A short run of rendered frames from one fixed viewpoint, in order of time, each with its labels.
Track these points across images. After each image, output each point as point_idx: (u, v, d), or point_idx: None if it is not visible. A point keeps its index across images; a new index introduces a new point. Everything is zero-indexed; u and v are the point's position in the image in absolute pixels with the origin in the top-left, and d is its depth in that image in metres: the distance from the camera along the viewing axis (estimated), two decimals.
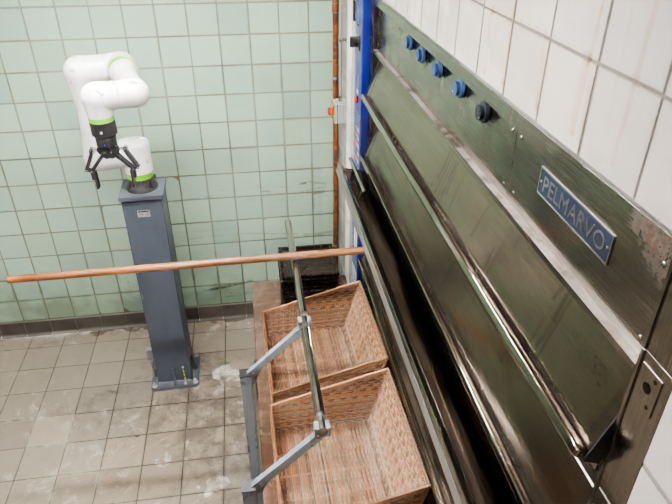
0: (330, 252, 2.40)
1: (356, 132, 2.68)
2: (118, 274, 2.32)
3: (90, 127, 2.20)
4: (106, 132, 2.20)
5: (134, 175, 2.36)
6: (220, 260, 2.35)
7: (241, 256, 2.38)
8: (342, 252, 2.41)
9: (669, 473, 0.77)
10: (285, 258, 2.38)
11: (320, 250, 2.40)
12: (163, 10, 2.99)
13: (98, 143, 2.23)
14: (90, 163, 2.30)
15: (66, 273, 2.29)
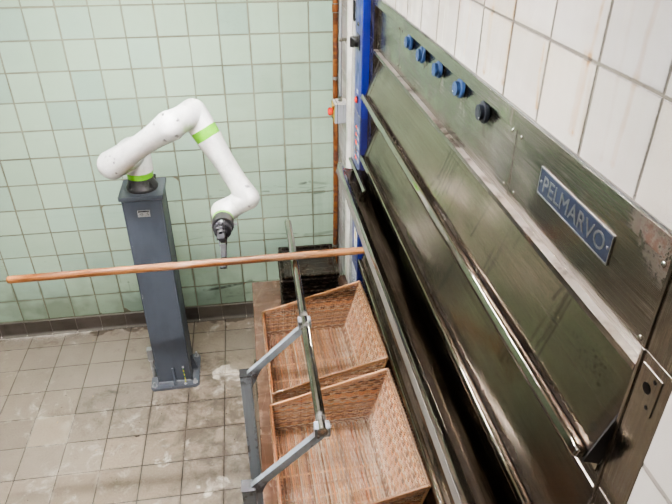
0: (330, 252, 2.40)
1: (356, 132, 2.68)
2: (118, 274, 2.32)
3: None
4: (212, 221, 2.62)
5: (223, 233, 2.43)
6: (220, 260, 2.35)
7: (241, 256, 2.38)
8: (342, 252, 2.41)
9: (669, 473, 0.77)
10: (285, 258, 2.38)
11: (320, 250, 2.40)
12: (163, 10, 2.99)
13: (216, 234, 2.60)
14: (224, 256, 2.56)
15: (66, 273, 2.29)
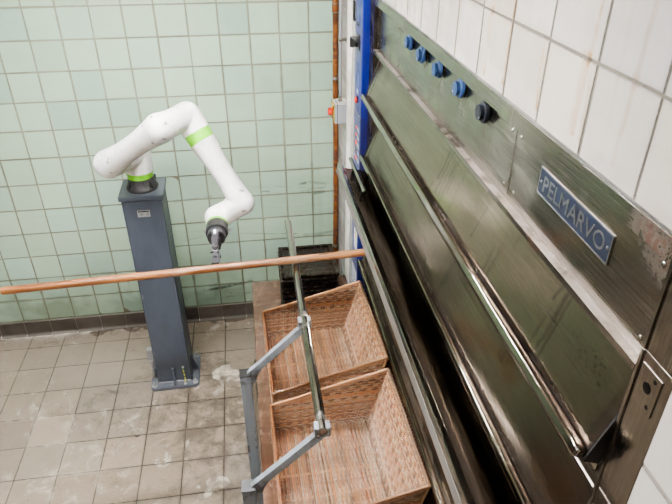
0: (331, 255, 2.38)
1: (356, 132, 2.68)
2: (115, 282, 2.27)
3: None
4: (206, 227, 2.55)
5: (218, 257, 2.37)
6: (220, 266, 2.32)
7: (241, 261, 2.34)
8: (343, 254, 2.39)
9: (669, 473, 0.77)
10: (286, 262, 2.36)
11: (321, 253, 2.38)
12: (163, 10, 2.99)
13: (209, 241, 2.53)
14: None
15: (62, 283, 2.23)
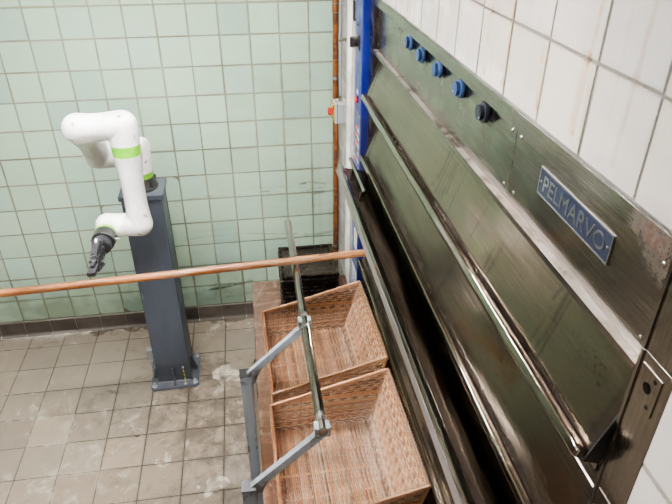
0: (331, 256, 2.38)
1: (356, 132, 2.68)
2: (115, 284, 2.26)
3: None
4: None
5: (95, 267, 2.31)
6: (220, 267, 2.31)
7: (241, 262, 2.34)
8: (343, 255, 2.39)
9: (669, 473, 0.77)
10: (286, 263, 2.35)
11: (321, 254, 2.38)
12: (163, 10, 2.99)
13: None
14: None
15: (61, 285, 2.22)
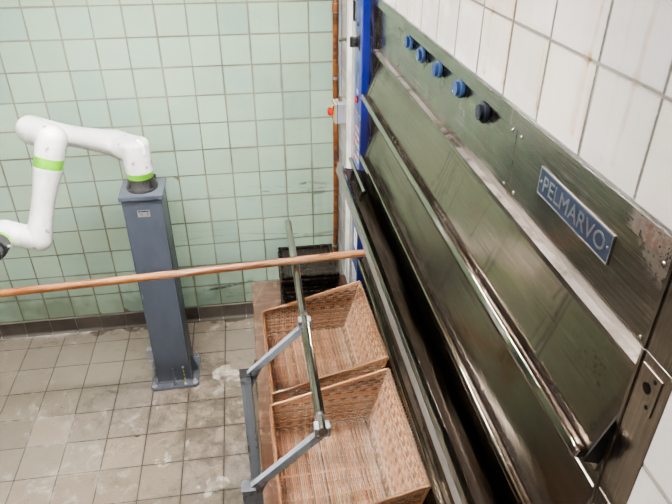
0: (331, 256, 2.38)
1: (356, 132, 2.68)
2: (115, 284, 2.26)
3: None
4: None
5: None
6: (220, 267, 2.31)
7: (241, 262, 2.34)
8: (343, 255, 2.39)
9: (669, 473, 0.77)
10: (286, 263, 2.35)
11: (321, 254, 2.38)
12: (163, 10, 2.99)
13: None
14: None
15: (61, 285, 2.22)
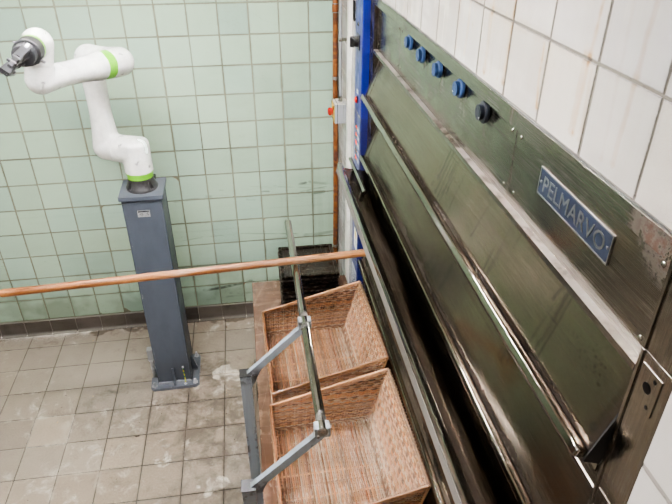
0: (331, 256, 2.38)
1: (356, 132, 2.68)
2: (115, 284, 2.26)
3: None
4: (18, 39, 2.06)
5: (12, 69, 1.90)
6: (220, 267, 2.31)
7: (241, 262, 2.34)
8: (343, 255, 2.39)
9: (669, 473, 0.77)
10: (286, 263, 2.35)
11: (321, 254, 2.38)
12: (163, 10, 2.99)
13: (12, 54, 2.04)
14: None
15: (61, 285, 2.22)
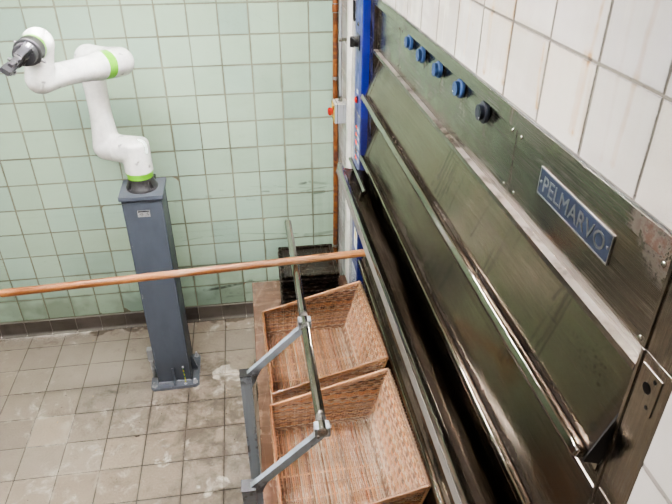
0: (331, 256, 2.38)
1: (356, 132, 2.68)
2: (115, 284, 2.26)
3: None
4: (19, 38, 2.06)
5: (13, 68, 1.90)
6: (220, 267, 2.31)
7: (241, 262, 2.34)
8: (343, 255, 2.39)
9: (669, 473, 0.77)
10: (286, 263, 2.35)
11: (321, 254, 2.38)
12: (163, 10, 2.99)
13: (13, 54, 2.04)
14: None
15: (61, 285, 2.22)
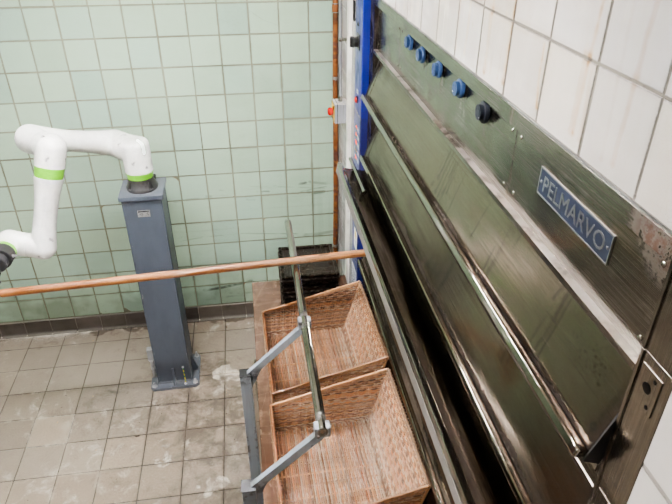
0: (331, 256, 2.38)
1: (356, 132, 2.68)
2: (115, 284, 2.26)
3: None
4: None
5: None
6: (220, 267, 2.31)
7: (241, 262, 2.34)
8: (343, 255, 2.39)
9: (669, 473, 0.77)
10: (286, 263, 2.35)
11: (321, 254, 2.38)
12: (163, 10, 2.99)
13: None
14: None
15: (61, 285, 2.22)
